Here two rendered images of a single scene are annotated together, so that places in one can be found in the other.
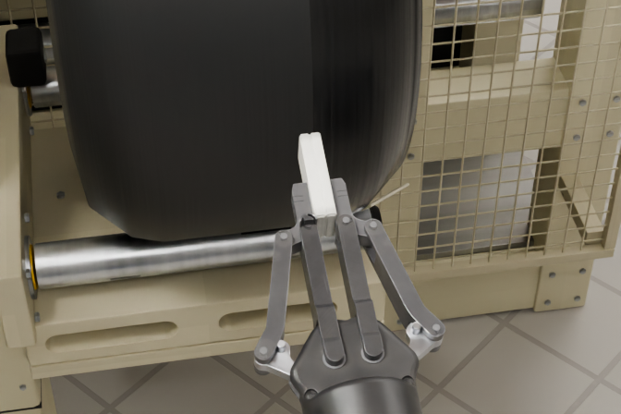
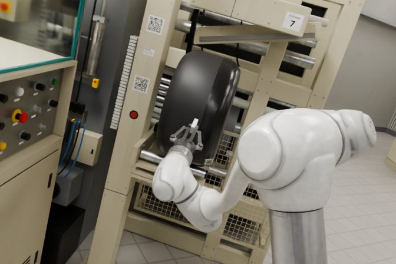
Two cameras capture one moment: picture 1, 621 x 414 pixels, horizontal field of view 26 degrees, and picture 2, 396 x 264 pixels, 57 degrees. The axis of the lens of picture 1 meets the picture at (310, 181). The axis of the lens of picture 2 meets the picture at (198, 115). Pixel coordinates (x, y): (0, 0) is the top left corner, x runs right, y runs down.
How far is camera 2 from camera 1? 0.77 m
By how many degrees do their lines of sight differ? 29
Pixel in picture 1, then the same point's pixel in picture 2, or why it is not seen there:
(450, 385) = not seen: outside the picture
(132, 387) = (144, 242)
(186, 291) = not seen: hidden behind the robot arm
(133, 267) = (158, 159)
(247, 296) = not seen: hidden behind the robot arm
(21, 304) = (135, 154)
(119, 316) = (151, 168)
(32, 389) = (127, 190)
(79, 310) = (144, 164)
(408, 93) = (218, 132)
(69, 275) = (146, 156)
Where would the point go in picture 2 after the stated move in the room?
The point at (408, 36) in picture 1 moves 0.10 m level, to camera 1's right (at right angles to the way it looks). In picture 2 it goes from (221, 120) to (243, 128)
